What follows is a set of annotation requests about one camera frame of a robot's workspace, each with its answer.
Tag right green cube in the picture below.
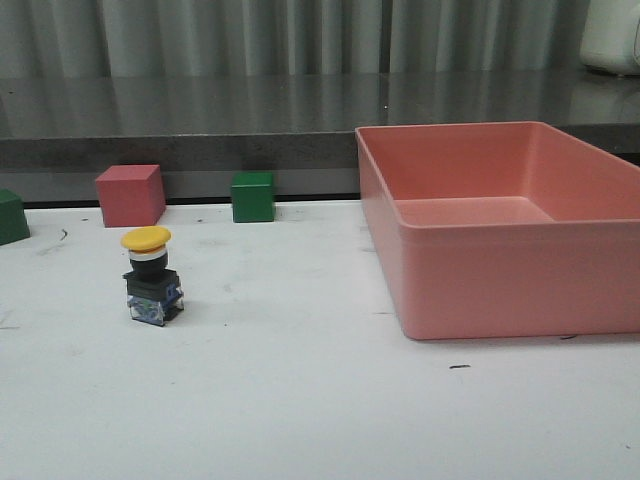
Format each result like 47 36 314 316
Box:
231 172 275 223

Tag yellow push button switch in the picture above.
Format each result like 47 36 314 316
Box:
121 226 184 327

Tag grey pleated curtain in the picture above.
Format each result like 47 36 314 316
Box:
1 1 588 79

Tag far pink cube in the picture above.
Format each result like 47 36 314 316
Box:
95 164 166 228

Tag grey stone counter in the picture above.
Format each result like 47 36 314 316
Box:
1 69 639 208

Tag green cube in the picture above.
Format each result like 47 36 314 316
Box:
231 172 275 223
0 189 30 245

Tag left green cube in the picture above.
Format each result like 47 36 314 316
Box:
0 189 30 245

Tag pink plastic bin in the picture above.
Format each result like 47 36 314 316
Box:
356 122 639 340

